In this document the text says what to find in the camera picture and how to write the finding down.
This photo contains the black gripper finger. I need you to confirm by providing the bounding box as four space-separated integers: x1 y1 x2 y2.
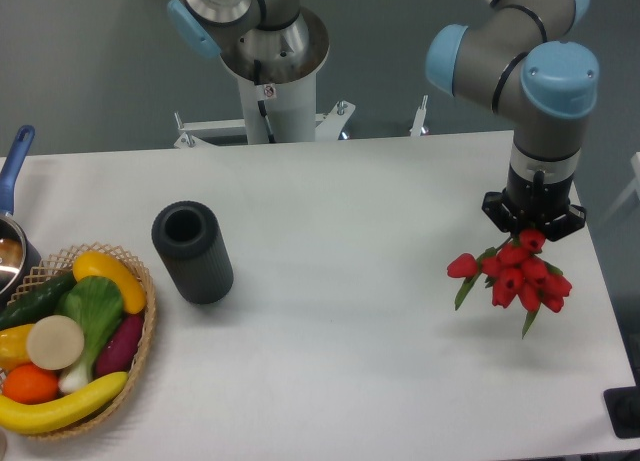
543 204 587 241
482 191 519 232

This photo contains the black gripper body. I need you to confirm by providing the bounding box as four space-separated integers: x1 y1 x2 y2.
504 153 575 231

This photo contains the red tulip bouquet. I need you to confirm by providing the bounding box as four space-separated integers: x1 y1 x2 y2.
446 228 573 336

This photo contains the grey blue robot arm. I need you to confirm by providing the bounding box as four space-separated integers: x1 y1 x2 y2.
167 0 599 241

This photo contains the black device at edge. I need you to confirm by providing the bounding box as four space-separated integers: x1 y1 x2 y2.
603 386 639 439

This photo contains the dark grey ribbed vase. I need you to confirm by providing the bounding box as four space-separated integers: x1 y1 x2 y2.
151 201 234 305

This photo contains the purple sweet potato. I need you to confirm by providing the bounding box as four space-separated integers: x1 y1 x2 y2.
94 315 144 378

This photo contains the green bok choy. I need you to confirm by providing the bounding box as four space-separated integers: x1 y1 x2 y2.
55 276 124 395

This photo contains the woven wicker basket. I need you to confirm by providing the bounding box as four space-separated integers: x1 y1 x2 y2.
9 243 157 440

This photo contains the beige round disc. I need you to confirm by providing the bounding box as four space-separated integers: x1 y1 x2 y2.
26 315 85 371

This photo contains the green cucumber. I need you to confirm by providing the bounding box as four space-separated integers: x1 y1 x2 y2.
1 272 76 330

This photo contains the orange fruit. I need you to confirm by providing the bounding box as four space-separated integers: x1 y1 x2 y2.
2 364 58 405

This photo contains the yellow bell pepper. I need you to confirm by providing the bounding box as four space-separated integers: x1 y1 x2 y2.
0 323 34 373

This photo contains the yellow banana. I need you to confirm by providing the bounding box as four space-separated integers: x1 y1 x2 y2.
1 371 129 435

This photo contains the white frame at right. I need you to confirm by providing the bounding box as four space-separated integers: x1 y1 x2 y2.
594 152 639 233

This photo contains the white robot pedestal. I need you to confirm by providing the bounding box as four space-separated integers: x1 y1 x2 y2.
173 5 357 150

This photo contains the blue handled saucepan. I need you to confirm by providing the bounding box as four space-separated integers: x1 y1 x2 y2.
1 125 41 310

